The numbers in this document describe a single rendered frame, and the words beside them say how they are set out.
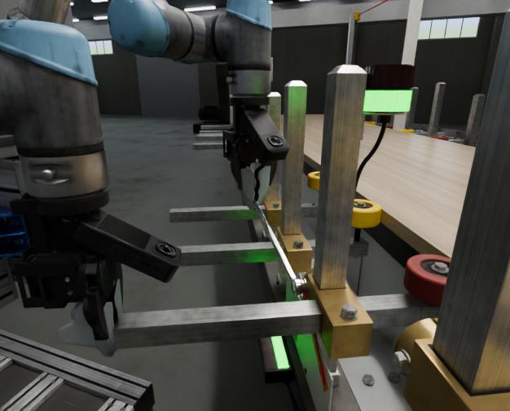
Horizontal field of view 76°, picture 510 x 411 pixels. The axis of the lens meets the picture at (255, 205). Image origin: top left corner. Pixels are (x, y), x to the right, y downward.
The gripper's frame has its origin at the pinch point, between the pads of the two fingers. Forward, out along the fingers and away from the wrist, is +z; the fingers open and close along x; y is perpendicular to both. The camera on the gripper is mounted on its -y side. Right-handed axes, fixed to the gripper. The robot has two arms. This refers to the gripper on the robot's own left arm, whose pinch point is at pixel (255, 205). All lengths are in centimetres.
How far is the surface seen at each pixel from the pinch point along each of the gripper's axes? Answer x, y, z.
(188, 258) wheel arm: 13.1, 2.8, 9.7
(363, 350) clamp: 1.3, -31.8, 8.2
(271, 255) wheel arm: -2.3, -2.8, 10.1
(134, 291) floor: 16, 127, 91
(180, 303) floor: -5, 103, 91
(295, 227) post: -8.8, -1.2, 6.0
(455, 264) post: 9.5, -44.5, -11.9
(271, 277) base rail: -7.2, 5.6, 21.2
